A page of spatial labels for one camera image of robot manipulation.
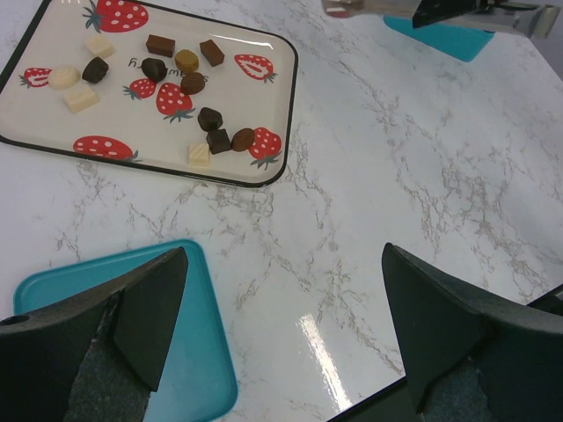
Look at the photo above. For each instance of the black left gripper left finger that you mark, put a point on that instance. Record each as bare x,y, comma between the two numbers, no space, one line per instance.
97,355

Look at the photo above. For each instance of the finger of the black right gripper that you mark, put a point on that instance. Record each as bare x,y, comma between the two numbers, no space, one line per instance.
434,11

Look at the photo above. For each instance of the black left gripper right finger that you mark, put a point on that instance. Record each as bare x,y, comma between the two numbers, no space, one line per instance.
471,355

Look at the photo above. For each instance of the metal serving tongs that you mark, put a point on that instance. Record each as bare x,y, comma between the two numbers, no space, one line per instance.
532,19

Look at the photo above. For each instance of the dark square chocolate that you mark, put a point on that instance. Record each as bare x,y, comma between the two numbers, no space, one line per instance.
218,141

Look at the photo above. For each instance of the teal chocolate box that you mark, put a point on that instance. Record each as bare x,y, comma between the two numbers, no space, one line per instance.
461,43

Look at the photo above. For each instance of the brown rectangular chocolate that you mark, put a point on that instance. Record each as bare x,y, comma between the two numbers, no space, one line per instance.
212,52

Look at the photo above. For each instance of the white square chocolate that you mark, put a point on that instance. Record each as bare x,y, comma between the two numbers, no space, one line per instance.
199,155

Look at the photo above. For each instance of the dark heart chocolate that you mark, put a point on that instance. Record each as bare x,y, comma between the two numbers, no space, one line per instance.
209,119

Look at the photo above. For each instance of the caramel round chocolate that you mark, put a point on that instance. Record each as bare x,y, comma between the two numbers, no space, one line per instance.
186,61

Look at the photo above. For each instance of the brown ribbed oval chocolate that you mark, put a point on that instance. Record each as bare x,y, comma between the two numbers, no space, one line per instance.
192,83

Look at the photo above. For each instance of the white rectangular chocolate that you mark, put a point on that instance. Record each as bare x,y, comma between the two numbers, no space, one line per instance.
80,97

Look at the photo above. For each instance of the brown bar chocolate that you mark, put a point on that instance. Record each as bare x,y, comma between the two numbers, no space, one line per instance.
159,45

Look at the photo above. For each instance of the dark teardrop chocolate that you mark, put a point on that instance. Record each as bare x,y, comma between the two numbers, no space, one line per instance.
154,69

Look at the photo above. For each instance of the white shell chocolate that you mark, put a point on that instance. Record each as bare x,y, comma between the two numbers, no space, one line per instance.
63,77

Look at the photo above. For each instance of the dark round chocolate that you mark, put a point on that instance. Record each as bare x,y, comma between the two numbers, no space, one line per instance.
95,70

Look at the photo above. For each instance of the white cube chocolate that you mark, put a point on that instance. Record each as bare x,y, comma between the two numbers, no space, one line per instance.
99,46

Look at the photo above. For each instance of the teal box lid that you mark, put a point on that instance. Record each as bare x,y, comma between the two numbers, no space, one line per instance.
199,382

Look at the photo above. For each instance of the strawberry print tray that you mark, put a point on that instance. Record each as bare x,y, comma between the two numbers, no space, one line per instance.
141,124

